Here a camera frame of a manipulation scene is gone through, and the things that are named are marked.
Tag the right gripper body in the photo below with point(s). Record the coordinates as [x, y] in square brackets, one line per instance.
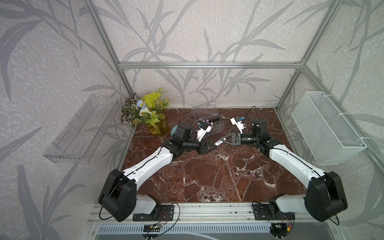
[238, 139]

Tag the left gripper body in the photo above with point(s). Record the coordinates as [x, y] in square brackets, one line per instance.
[202, 144]

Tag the white lip balm tube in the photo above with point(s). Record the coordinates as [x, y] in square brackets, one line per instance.
[218, 143]

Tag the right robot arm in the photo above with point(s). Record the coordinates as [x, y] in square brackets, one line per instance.
[325, 196]

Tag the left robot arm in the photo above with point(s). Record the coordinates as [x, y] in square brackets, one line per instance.
[119, 195]

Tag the clear acrylic lipstick organizer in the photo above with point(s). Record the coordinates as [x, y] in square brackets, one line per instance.
[209, 111]

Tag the teal dustpan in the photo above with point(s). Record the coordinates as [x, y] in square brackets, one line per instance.
[174, 129]

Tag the artificial plant in vase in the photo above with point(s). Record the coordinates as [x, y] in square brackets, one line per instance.
[150, 110]

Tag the aluminium front rail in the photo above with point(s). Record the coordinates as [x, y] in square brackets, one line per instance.
[236, 212]

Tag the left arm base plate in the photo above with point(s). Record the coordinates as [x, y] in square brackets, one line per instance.
[161, 213]

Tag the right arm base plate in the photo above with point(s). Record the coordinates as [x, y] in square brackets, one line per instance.
[270, 212]

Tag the white wire mesh basket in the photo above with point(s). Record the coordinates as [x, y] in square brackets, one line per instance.
[330, 137]

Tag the clear plastic wall shelf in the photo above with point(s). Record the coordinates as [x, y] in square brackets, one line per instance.
[79, 140]

